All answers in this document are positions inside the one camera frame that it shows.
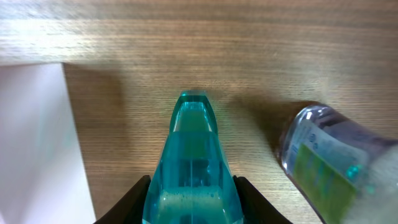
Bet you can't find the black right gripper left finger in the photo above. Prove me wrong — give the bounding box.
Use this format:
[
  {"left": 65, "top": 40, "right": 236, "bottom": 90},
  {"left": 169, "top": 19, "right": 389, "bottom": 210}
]
[{"left": 95, "top": 175, "right": 151, "bottom": 224}]

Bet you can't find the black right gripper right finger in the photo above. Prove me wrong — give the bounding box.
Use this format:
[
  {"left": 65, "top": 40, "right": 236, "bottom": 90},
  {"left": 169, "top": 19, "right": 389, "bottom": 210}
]
[{"left": 233, "top": 175, "right": 292, "bottom": 224}]

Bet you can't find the teal liquid bottle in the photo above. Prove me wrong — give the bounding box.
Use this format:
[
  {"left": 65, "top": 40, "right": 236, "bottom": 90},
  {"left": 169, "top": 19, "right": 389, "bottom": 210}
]
[{"left": 142, "top": 90, "right": 244, "bottom": 224}]

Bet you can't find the clear purple soap bottle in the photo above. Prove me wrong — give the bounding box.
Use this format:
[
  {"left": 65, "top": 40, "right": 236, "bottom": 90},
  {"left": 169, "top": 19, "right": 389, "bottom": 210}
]
[{"left": 277, "top": 103, "right": 397, "bottom": 223}]

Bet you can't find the white cardboard box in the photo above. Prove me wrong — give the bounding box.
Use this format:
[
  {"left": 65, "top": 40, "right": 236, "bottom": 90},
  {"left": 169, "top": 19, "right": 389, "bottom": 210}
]
[{"left": 1, "top": 63, "right": 96, "bottom": 223}]

